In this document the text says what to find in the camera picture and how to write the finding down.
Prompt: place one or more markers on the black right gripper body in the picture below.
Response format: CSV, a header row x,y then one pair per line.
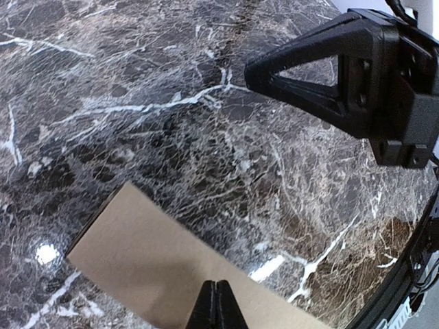
x,y
410,118

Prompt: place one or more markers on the white slotted cable duct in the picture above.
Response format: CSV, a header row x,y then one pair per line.
x,y
401,316

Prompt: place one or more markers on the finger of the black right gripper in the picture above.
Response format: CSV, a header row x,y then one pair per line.
x,y
337,72

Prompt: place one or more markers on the brown cardboard box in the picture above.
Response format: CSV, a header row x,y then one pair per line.
x,y
155,267

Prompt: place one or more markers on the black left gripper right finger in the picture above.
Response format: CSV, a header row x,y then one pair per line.
x,y
228,313

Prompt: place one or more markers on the black front rail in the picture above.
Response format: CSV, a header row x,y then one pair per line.
x,y
407,277

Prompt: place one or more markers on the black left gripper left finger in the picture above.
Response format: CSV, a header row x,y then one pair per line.
x,y
203,315

